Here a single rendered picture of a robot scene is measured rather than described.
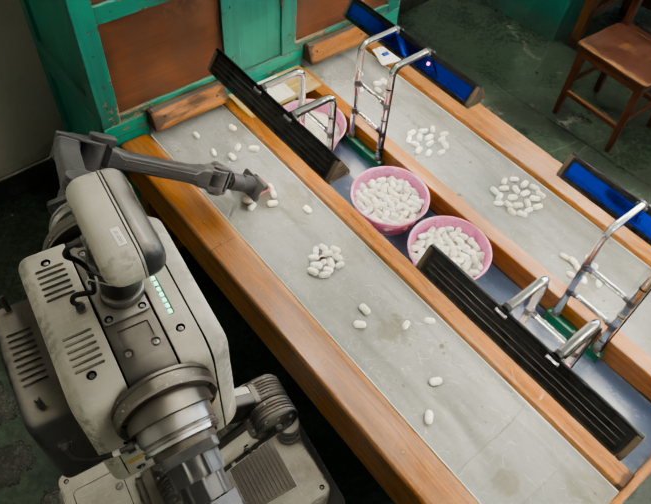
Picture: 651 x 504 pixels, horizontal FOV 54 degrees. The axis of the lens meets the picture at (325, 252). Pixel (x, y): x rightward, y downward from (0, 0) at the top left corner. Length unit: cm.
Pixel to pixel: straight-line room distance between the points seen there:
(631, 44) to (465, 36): 107
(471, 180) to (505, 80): 185
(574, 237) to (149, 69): 151
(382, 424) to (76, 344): 90
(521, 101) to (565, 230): 181
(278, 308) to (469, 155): 96
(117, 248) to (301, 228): 123
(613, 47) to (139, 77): 245
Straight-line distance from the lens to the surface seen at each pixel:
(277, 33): 250
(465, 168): 233
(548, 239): 220
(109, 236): 89
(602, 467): 182
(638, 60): 371
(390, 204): 214
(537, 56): 436
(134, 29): 217
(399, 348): 183
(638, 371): 202
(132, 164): 180
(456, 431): 175
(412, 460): 167
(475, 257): 206
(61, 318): 107
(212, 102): 238
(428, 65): 216
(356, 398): 171
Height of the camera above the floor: 231
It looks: 52 degrees down
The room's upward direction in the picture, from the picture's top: 5 degrees clockwise
